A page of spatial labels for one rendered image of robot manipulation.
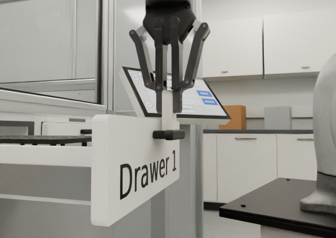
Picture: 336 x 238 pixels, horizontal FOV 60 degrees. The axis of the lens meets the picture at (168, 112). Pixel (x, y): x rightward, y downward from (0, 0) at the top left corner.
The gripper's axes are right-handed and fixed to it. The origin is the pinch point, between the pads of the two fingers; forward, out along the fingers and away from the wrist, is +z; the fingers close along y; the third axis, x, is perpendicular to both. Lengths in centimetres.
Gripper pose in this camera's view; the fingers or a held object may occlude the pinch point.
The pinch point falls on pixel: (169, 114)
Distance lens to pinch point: 44.9
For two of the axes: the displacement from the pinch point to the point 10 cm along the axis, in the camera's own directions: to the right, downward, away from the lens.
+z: 0.0, 10.0, -0.5
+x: -2.8, -0.5, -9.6
